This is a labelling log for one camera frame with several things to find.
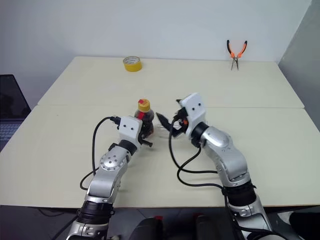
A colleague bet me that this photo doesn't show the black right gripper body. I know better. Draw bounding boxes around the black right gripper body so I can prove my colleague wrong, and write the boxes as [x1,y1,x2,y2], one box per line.
[171,106,189,138]

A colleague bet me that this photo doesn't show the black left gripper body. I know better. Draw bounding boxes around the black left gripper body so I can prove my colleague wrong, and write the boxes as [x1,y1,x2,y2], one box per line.
[136,136,154,148]

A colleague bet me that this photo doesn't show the plastic bottle with dark drink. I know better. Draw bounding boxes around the plastic bottle with dark drink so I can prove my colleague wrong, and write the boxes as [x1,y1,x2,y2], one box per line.
[133,98,156,139]

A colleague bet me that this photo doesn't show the yellow tape roll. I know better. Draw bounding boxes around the yellow tape roll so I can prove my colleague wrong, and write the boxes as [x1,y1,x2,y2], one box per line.
[122,55,143,73]

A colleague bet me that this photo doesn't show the orange black needle-nose pliers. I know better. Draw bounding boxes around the orange black needle-nose pliers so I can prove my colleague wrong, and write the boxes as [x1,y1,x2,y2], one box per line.
[226,39,248,72]

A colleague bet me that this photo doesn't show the dark rounded shape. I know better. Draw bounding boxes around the dark rounded shape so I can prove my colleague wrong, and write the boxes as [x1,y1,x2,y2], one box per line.
[129,216,165,240]

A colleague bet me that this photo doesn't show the dark laptop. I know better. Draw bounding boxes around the dark laptop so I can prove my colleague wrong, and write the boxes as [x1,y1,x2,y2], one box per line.
[0,74,32,153]

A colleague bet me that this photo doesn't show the black object under table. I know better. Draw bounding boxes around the black object under table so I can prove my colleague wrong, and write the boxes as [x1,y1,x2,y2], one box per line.
[288,211,320,228]

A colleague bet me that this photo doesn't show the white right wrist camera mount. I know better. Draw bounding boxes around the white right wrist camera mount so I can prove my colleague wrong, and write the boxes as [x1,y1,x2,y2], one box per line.
[179,92,207,140]

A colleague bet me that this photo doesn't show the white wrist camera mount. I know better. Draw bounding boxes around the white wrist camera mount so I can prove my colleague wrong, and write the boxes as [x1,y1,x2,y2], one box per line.
[117,115,144,148]
[179,92,207,140]

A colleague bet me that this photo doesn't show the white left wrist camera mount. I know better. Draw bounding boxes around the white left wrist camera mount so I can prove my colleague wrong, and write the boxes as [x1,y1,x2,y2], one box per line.
[117,115,144,148]

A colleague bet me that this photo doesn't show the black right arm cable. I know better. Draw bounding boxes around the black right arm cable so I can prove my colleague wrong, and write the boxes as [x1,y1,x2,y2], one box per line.
[168,122,286,240]

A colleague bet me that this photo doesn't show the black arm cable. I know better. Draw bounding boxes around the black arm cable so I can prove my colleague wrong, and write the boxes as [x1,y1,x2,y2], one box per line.
[168,122,286,240]
[79,114,122,192]

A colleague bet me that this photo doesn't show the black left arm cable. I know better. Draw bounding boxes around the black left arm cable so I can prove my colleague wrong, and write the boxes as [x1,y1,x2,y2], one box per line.
[79,114,122,192]

